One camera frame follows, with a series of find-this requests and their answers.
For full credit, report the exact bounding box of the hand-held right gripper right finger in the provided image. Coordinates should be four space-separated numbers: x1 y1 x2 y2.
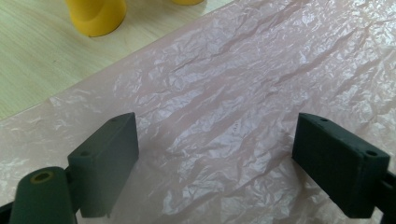
291 112 391 219

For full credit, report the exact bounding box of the pink plastic bag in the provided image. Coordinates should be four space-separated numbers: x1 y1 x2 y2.
0 0 396 224

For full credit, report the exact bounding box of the yellow plastic leg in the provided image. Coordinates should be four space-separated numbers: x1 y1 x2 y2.
64 0 128 38
170 0 205 6

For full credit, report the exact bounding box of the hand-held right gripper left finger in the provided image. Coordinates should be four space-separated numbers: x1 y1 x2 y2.
67 112 140 218

